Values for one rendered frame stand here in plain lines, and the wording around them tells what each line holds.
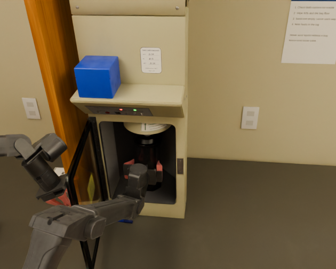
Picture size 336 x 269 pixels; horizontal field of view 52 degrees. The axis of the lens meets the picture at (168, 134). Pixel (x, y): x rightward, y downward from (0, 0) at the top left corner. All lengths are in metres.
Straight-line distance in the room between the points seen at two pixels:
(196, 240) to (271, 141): 0.63
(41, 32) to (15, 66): 0.75
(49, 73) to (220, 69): 0.74
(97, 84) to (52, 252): 0.48
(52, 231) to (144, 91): 0.50
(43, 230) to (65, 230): 0.04
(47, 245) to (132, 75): 0.57
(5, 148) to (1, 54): 0.82
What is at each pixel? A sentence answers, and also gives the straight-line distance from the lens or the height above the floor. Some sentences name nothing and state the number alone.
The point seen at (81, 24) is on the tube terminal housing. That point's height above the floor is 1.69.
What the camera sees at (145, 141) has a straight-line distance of 1.25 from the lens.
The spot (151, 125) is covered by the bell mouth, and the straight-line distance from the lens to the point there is 1.16.
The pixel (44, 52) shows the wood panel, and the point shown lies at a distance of 1.01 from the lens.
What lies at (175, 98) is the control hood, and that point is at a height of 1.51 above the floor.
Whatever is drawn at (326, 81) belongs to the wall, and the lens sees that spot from 1.57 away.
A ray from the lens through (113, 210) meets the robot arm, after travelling 0.92.
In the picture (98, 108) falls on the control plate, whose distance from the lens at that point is 1.04.
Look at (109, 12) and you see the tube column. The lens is 1.01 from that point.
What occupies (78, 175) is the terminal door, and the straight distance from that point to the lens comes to 1.00.
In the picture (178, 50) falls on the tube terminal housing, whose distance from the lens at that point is 1.00.
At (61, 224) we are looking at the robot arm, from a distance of 0.68.
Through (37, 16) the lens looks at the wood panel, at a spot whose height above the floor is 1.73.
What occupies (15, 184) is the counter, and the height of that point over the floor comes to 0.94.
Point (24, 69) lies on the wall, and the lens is 1.71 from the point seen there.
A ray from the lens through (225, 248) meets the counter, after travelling 1.30.
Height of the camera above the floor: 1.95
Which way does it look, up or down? 33 degrees down
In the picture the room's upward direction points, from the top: 1 degrees counter-clockwise
